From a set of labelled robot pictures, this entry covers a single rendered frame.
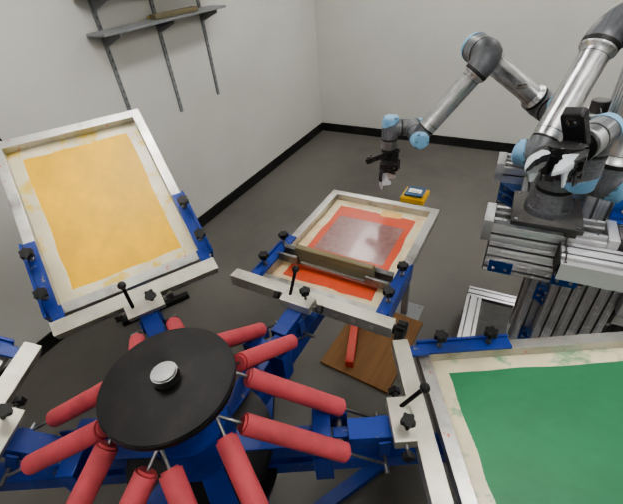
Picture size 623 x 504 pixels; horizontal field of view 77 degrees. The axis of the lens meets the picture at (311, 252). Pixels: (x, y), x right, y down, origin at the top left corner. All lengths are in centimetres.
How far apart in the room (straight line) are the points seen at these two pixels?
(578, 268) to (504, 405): 52
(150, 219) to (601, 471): 167
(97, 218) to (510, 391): 160
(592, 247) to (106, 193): 183
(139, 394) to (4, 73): 222
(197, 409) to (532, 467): 87
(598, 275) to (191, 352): 128
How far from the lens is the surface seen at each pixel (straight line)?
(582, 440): 139
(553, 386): 146
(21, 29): 295
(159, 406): 96
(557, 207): 157
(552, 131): 127
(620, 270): 161
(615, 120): 121
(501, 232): 163
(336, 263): 161
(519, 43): 489
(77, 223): 178
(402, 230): 194
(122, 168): 187
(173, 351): 104
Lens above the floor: 207
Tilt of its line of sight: 38 degrees down
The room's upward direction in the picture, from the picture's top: 6 degrees counter-clockwise
